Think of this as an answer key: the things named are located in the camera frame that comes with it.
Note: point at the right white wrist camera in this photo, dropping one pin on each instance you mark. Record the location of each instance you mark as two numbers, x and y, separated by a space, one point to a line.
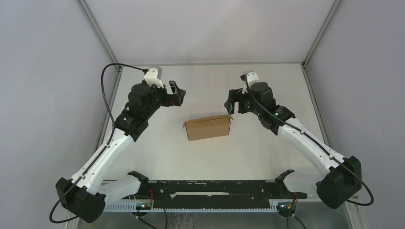
249 78

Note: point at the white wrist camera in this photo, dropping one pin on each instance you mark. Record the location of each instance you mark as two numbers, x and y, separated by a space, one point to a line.
249 78
153 77

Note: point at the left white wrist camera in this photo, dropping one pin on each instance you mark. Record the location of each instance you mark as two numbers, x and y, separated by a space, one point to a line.
153 77

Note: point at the green circuit board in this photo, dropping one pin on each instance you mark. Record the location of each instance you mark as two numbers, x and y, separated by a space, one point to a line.
143 207
286 207

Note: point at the left green circuit board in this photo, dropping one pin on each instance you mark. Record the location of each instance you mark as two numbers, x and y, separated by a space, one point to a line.
143 207

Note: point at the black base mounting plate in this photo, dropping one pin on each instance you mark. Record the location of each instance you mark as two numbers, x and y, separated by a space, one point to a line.
213 192

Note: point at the brown cardboard box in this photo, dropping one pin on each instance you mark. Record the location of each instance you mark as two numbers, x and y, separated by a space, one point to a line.
208 127

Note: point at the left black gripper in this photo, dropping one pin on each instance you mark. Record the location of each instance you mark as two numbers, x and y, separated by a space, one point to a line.
175 99

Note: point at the right green circuit board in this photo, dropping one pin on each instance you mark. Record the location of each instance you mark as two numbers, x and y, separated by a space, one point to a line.
286 207

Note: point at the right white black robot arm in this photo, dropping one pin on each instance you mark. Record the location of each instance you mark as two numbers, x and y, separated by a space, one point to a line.
338 177

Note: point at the white slotted cable duct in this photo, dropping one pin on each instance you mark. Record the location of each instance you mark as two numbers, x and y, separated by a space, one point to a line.
156 207

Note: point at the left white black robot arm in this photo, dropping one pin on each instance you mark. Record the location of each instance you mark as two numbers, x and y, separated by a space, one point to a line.
83 194

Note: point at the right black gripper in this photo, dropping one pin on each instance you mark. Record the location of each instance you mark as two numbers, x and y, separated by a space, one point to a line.
236 96

